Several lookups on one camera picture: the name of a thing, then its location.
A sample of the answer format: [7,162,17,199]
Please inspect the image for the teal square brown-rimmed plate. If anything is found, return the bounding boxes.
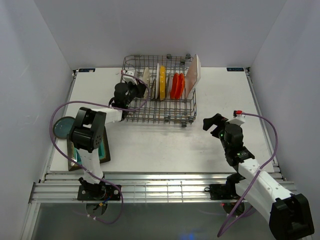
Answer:
[66,129,111,172]

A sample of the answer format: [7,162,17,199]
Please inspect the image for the yellow dotted scalloped plate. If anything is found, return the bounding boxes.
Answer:
[159,65,166,101]

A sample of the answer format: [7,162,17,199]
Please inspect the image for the dark teal round plate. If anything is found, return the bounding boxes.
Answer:
[52,116,75,140]

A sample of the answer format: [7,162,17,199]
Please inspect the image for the white rectangular plate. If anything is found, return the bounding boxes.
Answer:
[184,54,201,99]

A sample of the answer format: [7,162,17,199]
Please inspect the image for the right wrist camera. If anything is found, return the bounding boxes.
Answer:
[225,110,246,126]

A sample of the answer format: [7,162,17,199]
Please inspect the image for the light blue scalloped plate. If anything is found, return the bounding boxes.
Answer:
[165,73,172,98]

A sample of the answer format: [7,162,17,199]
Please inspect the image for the grey wire dish rack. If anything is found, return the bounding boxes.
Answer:
[119,54,197,128]

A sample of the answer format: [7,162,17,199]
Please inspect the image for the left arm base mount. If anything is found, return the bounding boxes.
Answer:
[76,184,121,201]

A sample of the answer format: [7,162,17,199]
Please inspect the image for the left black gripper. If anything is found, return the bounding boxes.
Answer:
[124,79,148,107]

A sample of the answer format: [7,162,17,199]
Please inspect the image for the speckled beige small plate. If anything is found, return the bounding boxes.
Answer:
[150,78,157,100]

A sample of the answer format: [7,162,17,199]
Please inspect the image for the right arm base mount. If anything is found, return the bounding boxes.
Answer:
[204,184,240,200]

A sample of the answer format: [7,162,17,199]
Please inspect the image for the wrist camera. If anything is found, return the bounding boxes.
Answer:
[121,68,137,85]
[225,110,246,126]

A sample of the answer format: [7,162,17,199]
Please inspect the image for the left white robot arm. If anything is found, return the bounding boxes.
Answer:
[68,81,150,200]

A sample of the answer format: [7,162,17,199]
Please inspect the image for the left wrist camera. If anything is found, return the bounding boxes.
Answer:
[121,68,137,85]

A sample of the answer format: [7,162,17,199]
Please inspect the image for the orange round plate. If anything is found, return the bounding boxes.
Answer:
[178,73,185,99]
[170,73,179,100]

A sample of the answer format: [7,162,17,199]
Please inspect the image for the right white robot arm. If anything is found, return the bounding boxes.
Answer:
[202,110,315,240]

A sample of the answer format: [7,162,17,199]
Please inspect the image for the woven bamboo round plate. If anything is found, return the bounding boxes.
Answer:
[142,67,150,99]

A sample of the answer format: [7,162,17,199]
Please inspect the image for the white plate green rim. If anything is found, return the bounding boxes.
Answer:
[154,63,160,99]

